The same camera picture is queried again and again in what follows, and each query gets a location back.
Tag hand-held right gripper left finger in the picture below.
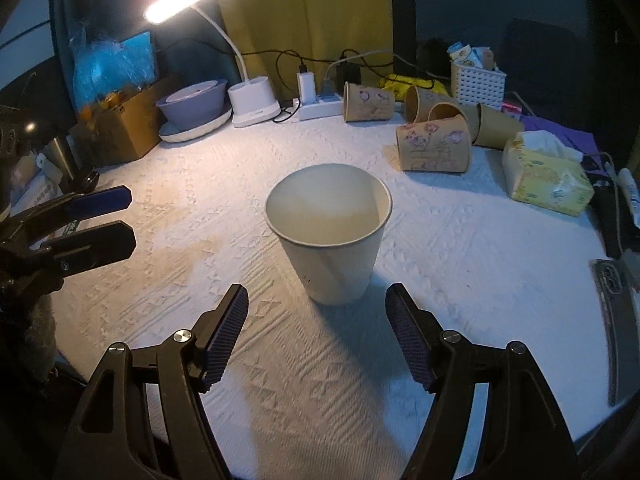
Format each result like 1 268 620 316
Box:
52 283 250 480

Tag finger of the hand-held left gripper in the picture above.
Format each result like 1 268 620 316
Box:
10 185 133 242
30 220 137 281

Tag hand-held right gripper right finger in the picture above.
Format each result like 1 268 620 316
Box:
385 282 583 480

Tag white paper cup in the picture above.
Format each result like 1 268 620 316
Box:
265 163 393 306

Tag brown printed paper cup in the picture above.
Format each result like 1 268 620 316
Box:
472 104 526 150
427 101 482 142
343 81 396 123
404 85 453 123
395 115 472 173

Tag cardboard box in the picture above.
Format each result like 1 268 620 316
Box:
70 77 173 166

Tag white plate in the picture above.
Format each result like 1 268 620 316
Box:
159 105 234 143

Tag purple bowl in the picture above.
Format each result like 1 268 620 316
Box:
156 80 230 131

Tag blue plastic bag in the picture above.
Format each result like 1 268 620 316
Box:
72 22 156 108

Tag white desk lamp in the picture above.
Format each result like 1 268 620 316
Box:
145 0 282 129

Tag yellow tissue pack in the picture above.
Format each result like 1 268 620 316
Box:
501 131 596 217

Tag white charger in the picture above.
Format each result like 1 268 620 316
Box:
297 72 317 103

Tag white power strip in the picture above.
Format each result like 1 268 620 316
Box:
299 94 346 122

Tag yellow bag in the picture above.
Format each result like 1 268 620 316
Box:
377 74 451 98

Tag purple cloth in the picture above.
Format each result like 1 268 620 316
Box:
520 115 601 157

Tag white tube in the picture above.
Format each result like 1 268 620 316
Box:
617 167 640 233

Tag white plastic basket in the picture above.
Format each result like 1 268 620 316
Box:
450 60 507 111

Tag black power adapter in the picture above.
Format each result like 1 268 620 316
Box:
335 62 363 96

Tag yellow curtain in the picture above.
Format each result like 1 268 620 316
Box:
220 0 413 106

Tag small packets in basket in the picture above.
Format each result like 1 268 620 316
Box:
446 42 498 71

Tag black cable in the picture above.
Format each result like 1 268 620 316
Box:
239 49 307 77

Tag white cable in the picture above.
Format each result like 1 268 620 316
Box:
340 49 426 68

